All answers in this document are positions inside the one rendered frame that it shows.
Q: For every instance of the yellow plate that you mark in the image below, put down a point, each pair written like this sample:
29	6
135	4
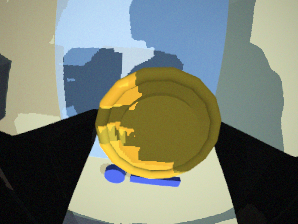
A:
158	122

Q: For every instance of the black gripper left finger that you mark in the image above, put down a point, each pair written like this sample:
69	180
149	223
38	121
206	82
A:
41	167

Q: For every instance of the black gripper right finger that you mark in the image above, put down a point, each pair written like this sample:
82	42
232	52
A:
262	181

